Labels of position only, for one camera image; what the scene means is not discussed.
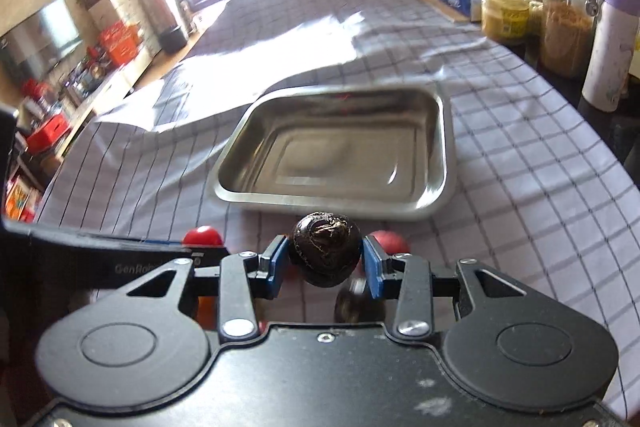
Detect black round bin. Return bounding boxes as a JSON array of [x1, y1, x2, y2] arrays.
[[158, 25, 189, 55]]

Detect yellow lidded jar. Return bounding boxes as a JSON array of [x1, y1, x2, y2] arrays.
[[480, 0, 529, 46]]

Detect red plum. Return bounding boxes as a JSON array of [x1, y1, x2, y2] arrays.
[[370, 230, 410, 256]]

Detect glass clip-top jar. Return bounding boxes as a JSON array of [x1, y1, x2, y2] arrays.
[[539, 0, 602, 79]]

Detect checkered white tablecloth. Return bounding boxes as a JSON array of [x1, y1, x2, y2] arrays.
[[37, 0, 639, 417]]

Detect stainless steel tray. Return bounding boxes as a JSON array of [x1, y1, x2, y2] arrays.
[[207, 83, 457, 221]]

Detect red tomato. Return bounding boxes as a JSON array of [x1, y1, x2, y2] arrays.
[[182, 225, 224, 248]]

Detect television screen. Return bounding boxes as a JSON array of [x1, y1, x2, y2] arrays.
[[1, 0, 82, 82]]

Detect lilac thermos bottle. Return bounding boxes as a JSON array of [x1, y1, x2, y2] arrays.
[[582, 0, 639, 113]]

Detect red gift box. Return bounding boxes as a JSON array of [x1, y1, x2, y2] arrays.
[[99, 20, 139, 67]]

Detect dark purple plum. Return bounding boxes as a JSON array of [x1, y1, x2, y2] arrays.
[[333, 277, 386, 324]]

